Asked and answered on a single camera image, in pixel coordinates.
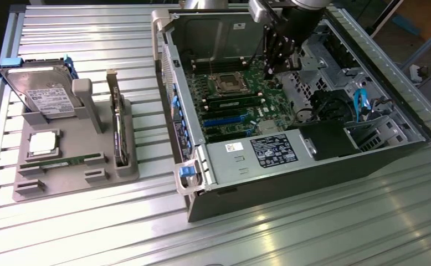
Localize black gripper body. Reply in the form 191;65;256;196
269;6;327;44

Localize black RAM slot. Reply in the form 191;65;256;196
192;57;255;73

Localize green RAM stick with label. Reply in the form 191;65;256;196
208;99;261;111
20;156;104;170

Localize metal disk bay cage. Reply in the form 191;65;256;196
279;38;373;92

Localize CPU socket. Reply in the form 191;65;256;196
213;73;245;94

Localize green motherboard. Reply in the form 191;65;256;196
183;65;297;144

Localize blue expansion slot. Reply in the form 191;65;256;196
203;115;253;129

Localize black fan shroud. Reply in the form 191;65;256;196
288;121;360;162

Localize white object on floor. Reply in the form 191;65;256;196
408;64;423;84

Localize grey power supply unit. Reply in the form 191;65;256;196
203;132;317;186

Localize graphics card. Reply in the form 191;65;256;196
105;69;132;167

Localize open black PC case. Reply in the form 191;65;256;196
151;8;431;223

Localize silver hard disk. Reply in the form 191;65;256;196
5;65;77;120

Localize silver CPU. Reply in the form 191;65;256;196
26;132;60;154

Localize grey parts rack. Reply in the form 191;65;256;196
12;78;140;202

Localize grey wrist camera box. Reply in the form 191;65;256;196
248;0;276;23

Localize blue wire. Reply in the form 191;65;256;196
352;88;372;123

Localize black wire bundle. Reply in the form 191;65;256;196
361;94;395;117

